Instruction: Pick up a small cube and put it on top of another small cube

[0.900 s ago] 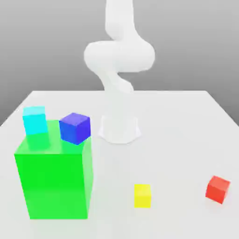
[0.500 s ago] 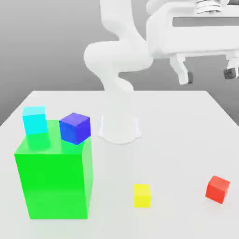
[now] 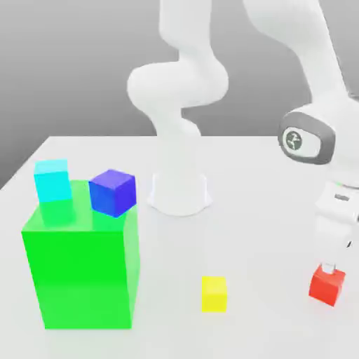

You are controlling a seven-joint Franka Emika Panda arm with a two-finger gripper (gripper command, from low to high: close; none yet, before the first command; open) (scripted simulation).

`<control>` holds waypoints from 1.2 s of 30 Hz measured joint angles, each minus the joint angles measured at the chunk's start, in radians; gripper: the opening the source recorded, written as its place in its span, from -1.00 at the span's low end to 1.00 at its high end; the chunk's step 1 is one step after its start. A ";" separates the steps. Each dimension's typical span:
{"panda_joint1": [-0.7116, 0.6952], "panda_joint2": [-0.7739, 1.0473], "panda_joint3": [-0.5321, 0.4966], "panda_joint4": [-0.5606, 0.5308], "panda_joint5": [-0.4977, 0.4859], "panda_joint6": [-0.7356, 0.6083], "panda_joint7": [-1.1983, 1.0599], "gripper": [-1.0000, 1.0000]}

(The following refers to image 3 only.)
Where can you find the large green box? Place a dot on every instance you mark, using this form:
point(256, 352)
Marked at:
point(81, 274)

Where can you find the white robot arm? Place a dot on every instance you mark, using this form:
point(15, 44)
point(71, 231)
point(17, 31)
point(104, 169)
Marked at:
point(179, 92)

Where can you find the small blue cube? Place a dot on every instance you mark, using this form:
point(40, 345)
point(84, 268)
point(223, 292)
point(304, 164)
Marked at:
point(112, 193)

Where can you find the small cyan cube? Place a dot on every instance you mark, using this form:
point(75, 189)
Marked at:
point(52, 182)

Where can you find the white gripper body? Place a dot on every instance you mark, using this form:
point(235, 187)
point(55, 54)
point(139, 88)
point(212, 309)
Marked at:
point(332, 238)

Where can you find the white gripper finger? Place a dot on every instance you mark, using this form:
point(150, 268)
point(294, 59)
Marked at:
point(328, 268)

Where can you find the small yellow cube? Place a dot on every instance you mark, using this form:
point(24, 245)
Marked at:
point(213, 294)

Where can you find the small red cube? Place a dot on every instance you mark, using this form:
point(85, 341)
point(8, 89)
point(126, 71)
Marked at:
point(325, 289)

